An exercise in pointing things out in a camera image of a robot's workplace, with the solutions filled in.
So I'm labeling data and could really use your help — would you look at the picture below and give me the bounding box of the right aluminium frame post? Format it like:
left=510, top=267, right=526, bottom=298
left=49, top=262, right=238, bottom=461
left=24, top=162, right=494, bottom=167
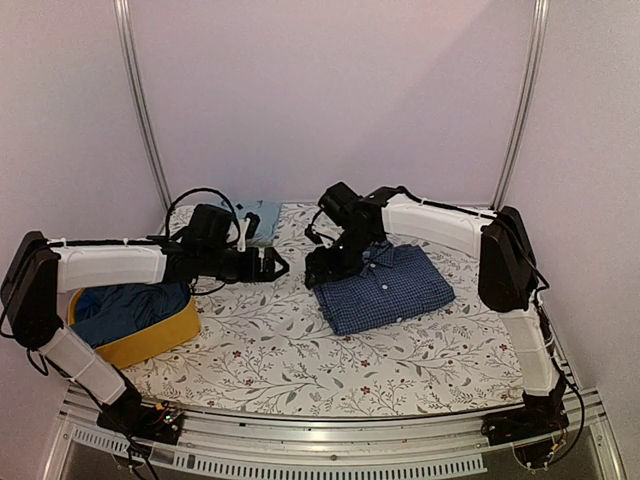
left=490, top=0, right=550, bottom=210

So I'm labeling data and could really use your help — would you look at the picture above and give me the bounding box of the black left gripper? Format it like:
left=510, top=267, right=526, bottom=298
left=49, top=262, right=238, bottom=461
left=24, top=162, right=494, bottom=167
left=201, top=245, right=290, bottom=285

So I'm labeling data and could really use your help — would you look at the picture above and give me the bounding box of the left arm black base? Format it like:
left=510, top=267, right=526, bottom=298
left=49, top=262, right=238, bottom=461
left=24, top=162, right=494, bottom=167
left=97, top=397, right=184, bottom=445

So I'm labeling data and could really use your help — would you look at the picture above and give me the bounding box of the light blue t-shirt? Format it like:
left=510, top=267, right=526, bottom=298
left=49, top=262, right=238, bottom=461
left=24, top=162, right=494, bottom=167
left=232, top=200, right=282, bottom=247

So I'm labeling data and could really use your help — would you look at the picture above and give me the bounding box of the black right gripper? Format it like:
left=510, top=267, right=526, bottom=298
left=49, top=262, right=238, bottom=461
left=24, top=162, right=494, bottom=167
left=307, top=224, right=379, bottom=286

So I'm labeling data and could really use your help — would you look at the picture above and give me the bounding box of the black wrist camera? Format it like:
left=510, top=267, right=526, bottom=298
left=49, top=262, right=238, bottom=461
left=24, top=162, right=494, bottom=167
left=184, top=204, right=232, bottom=248
left=318, top=182, right=361, bottom=227

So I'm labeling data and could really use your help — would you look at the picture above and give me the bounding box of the yellow laundry basket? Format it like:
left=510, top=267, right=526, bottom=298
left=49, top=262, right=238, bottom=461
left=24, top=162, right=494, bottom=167
left=67, top=289, right=200, bottom=369

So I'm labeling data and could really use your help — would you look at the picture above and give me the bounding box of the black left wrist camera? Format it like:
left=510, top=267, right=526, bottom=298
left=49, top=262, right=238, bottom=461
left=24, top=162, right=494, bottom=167
left=184, top=204, right=232, bottom=248

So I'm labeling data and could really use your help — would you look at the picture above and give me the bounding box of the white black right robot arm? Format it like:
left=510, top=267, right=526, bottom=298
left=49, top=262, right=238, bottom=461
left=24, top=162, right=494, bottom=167
left=305, top=182, right=568, bottom=436

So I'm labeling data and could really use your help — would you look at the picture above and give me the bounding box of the aluminium frame post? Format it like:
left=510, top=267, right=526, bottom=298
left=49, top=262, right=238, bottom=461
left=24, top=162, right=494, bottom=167
left=490, top=0, right=550, bottom=210
left=113, top=0, right=172, bottom=210

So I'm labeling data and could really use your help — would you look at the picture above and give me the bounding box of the left aluminium frame post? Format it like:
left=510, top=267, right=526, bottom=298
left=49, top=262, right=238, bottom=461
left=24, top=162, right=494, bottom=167
left=113, top=0, right=172, bottom=210

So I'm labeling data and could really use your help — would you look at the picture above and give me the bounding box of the floral patterned table cloth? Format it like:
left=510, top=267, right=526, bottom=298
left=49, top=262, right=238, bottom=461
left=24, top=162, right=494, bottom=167
left=89, top=202, right=566, bottom=417

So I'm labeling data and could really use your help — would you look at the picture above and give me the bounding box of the dark blue garment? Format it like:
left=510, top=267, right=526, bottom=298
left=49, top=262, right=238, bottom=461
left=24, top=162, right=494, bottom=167
left=69, top=283, right=191, bottom=348

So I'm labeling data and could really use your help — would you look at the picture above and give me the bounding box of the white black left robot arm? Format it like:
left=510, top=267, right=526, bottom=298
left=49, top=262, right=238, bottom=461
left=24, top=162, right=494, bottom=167
left=1, top=231, right=289, bottom=434

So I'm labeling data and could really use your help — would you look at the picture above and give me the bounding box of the blue checkered shirt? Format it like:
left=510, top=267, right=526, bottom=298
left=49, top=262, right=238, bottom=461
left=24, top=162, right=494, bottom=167
left=312, top=243, right=456, bottom=336

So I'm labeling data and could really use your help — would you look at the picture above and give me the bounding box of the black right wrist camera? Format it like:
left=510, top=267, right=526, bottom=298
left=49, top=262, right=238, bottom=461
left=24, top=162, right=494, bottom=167
left=318, top=182, right=361, bottom=227

